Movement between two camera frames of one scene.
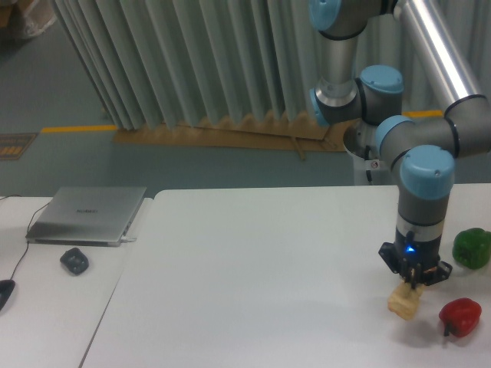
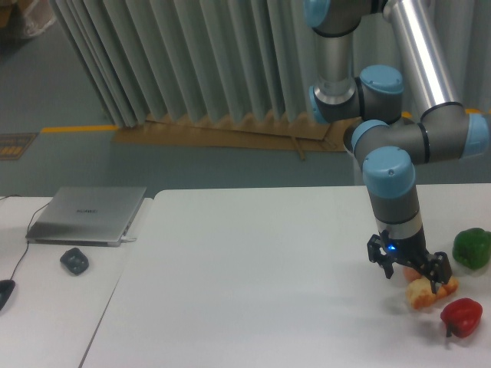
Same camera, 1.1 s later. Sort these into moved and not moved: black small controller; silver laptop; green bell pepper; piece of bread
Moved: piece of bread
Not moved: green bell pepper; black small controller; silver laptop
